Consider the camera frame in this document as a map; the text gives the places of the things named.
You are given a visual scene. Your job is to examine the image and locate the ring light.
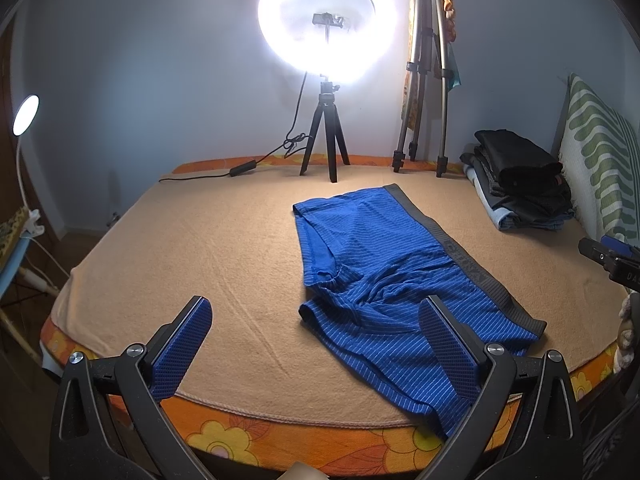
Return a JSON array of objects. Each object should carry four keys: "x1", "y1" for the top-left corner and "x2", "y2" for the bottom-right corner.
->
[{"x1": 257, "y1": 0, "x2": 399, "y2": 86}]

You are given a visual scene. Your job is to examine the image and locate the stack of folded clothes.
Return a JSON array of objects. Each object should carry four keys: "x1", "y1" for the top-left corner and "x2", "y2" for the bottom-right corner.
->
[{"x1": 460, "y1": 129, "x2": 574, "y2": 232}]

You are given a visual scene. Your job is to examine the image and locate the white clip desk lamp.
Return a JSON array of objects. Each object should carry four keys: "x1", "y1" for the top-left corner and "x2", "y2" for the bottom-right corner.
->
[{"x1": 12, "y1": 94, "x2": 70, "y2": 278}]

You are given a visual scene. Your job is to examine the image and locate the beige blanket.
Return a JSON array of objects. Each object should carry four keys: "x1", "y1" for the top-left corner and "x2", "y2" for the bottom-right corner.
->
[{"x1": 51, "y1": 166, "x2": 625, "y2": 429}]

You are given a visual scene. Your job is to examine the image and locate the silver folded tripod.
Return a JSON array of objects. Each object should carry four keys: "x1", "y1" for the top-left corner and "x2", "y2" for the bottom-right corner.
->
[{"x1": 392, "y1": 0, "x2": 454, "y2": 178}]

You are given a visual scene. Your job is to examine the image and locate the blue striped shorts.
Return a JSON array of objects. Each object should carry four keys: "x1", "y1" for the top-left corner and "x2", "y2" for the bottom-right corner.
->
[{"x1": 293, "y1": 184, "x2": 547, "y2": 436}]

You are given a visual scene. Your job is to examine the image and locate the green white striped pillow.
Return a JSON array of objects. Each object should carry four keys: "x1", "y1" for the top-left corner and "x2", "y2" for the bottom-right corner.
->
[{"x1": 559, "y1": 74, "x2": 639, "y2": 246}]

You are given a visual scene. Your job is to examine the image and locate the black power cable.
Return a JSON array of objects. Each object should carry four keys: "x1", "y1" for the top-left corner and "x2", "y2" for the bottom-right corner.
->
[{"x1": 158, "y1": 71, "x2": 312, "y2": 183}]

